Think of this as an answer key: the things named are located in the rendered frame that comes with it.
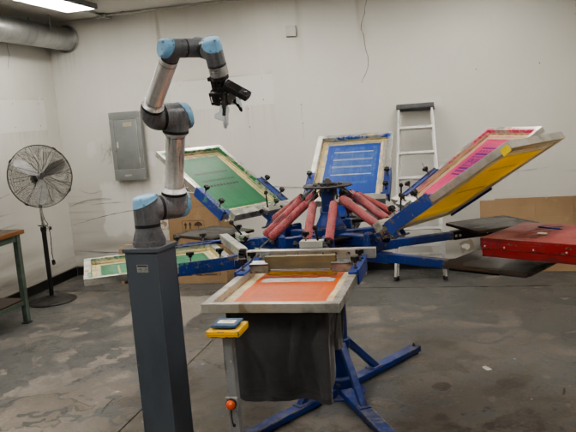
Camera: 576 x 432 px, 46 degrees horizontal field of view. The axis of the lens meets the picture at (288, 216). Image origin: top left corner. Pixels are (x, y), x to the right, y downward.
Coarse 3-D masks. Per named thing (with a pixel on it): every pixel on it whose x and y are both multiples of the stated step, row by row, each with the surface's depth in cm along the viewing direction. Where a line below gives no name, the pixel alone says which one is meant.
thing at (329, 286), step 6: (306, 276) 334; (312, 276) 334; (318, 276) 333; (324, 276) 332; (330, 276) 331; (336, 276) 330; (300, 282) 323; (306, 282) 323; (312, 282) 322; (318, 282) 321; (324, 282) 320; (330, 282) 319; (336, 282) 318; (324, 288) 309; (330, 288) 308; (318, 294) 300; (324, 294) 299; (282, 300) 294; (288, 300) 293; (294, 300) 293; (300, 300) 292; (306, 300) 291; (312, 300) 291; (318, 300) 290; (324, 300) 289
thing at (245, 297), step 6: (264, 276) 341; (270, 276) 340; (276, 276) 339; (282, 276) 338; (288, 276) 337; (294, 276) 336; (300, 276) 335; (258, 282) 330; (270, 282) 328; (276, 282) 327; (282, 282) 326; (288, 282) 325; (294, 282) 324; (252, 288) 319; (258, 288) 318; (246, 294) 309; (252, 294) 308; (240, 300) 299; (246, 300) 299; (252, 300) 298; (258, 300) 297; (264, 300) 296; (270, 300) 296; (276, 300) 295
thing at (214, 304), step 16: (224, 288) 308; (352, 288) 304; (208, 304) 284; (224, 304) 282; (240, 304) 280; (256, 304) 278; (272, 304) 277; (288, 304) 275; (304, 304) 274; (320, 304) 272; (336, 304) 271
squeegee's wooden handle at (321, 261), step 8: (272, 256) 337; (280, 256) 336; (288, 256) 335; (296, 256) 334; (304, 256) 333; (312, 256) 332; (320, 256) 331; (328, 256) 330; (336, 256) 332; (272, 264) 338; (280, 264) 336; (288, 264) 336; (296, 264) 335; (304, 264) 334; (312, 264) 333; (320, 264) 332; (328, 264) 331
